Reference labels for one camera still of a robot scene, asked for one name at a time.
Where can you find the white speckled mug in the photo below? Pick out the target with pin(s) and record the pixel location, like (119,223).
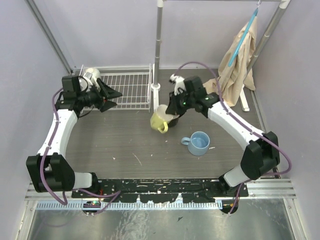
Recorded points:
(90,78)

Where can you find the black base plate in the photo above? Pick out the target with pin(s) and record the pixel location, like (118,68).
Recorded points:
(161,190)

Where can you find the blue clothes hanger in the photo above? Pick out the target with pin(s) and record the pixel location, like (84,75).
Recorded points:
(242,38)

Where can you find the blue mug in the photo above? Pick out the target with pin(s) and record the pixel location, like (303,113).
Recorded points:
(197,144)

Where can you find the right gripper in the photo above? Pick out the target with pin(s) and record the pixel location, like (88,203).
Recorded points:
(173,108)

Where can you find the black mug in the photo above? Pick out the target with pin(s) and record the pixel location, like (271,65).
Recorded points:
(173,122)

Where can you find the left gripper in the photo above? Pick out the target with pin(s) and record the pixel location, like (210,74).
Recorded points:
(101,95)

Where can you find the yellow mug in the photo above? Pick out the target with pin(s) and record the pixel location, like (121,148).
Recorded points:
(160,119)

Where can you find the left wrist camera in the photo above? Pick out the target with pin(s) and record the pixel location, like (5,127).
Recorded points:
(71,87)

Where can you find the white wire dish rack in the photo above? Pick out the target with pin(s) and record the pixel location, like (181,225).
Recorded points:
(135,84)

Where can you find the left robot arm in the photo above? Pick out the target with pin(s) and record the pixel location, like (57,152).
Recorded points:
(48,169)

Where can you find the beige cloth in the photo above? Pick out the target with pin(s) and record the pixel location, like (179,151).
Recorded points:
(233,78)

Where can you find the blue cable duct strip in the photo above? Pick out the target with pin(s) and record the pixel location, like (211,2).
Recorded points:
(117,206)

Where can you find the metal clothes rack frame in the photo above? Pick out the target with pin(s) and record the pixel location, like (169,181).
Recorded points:
(155,86)

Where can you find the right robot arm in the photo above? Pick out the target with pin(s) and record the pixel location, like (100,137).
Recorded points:
(261,150)

